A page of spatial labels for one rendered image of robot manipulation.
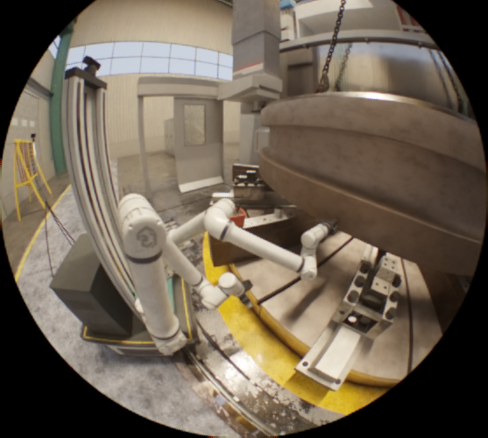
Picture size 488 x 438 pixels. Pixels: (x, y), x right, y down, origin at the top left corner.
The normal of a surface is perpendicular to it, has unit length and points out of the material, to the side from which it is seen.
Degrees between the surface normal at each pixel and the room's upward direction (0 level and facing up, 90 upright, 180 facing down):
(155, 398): 0
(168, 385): 0
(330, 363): 0
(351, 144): 90
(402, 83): 90
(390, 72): 90
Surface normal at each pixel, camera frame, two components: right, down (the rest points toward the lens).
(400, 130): -0.77, 0.22
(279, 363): 0.02, -0.93
